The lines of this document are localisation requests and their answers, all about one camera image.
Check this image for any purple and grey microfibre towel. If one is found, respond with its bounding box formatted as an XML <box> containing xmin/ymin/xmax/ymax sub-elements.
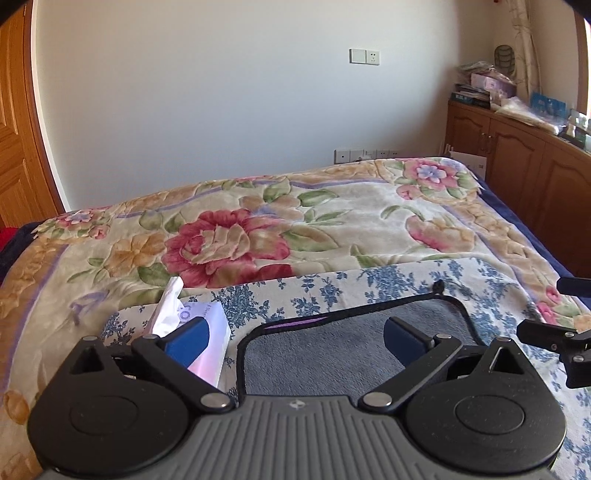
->
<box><xmin>236</xmin><ymin>281</ymin><xmax>485</xmax><ymax>400</ymax></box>

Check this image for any pink white tissue pack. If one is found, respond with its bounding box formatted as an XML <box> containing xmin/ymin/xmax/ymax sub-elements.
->
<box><xmin>147</xmin><ymin>277</ymin><xmax>230</xmax><ymax>387</ymax></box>

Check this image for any blue floral white cloth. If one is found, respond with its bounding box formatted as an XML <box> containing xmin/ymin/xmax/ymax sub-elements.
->
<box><xmin>98</xmin><ymin>257</ymin><xmax>591</xmax><ymax>480</ymax></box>

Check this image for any wooden sideboard cabinet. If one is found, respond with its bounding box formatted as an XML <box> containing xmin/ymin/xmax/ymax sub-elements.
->
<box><xmin>445</xmin><ymin>100</ymin><xmax>590</xmax><ymax>278</ymax></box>

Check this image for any floral plush bed blanket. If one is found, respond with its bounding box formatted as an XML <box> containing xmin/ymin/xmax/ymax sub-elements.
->
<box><xmin>1</xmin><ymin>157</ymin><xmax>590</xmax><ymax>479</ymax></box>

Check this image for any white box beside bed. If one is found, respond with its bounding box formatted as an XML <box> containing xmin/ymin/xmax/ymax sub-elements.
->
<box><xmin>450</xmin><ymin>151</ymin><xmax>487</xmax><ymax>179</ymax></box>

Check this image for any blue packet on cabinet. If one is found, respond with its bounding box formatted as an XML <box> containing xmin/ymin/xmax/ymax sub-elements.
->
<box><xmin>530</xmin><ymin>92</ymin><xmax>568</xmax><ymax>120</ymax></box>

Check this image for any red cloth at bedside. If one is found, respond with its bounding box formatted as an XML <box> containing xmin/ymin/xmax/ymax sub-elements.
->
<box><xmin>0</xmin><ymin>227</ymin><xmax>26</xmax><ymax>255</ymax></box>

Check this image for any beige patterned curtain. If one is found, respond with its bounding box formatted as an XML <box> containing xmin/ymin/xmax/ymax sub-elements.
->
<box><xmin>507</xmin><ymin>0</ymin><xmax>541</xmax><ymax>103</ymax></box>

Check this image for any dark book stack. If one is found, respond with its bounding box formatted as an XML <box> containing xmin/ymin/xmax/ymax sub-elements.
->
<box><xmin>450</xmin><ymin>83</ymin><xmax>491</xmax><ymax>110</ymax></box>

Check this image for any wooden door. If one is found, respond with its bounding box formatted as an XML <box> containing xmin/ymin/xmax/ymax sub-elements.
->
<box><xmin>1</xmin><ymin>1</ymin><xmax>64</xmax><ymax>227</ymax></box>

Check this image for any pink box on cabinet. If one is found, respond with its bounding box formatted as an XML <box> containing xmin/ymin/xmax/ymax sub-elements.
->
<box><xmin>471</xmin><ymin>73</ymin><xmax>517</xmax><ymax>98</ymax></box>

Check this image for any dark woven vase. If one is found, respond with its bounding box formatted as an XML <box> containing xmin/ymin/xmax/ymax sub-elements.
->
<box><xmin>494</xmin><ymin>44</ymin><xmax>516</xmax><ymax>77</ymax></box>

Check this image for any white wall socket row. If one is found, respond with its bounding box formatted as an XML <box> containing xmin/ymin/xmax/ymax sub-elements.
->
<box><xmin>334</xmin><ymin>149</ymin><xmax>399</xmax><ymax>165</ymax></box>

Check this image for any white wall switch plate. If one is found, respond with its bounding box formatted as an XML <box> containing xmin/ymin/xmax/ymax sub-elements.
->
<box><xmin>349</xmin><ymin>48</ymin><xmax>381</xmax><ymax>66</ymax></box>

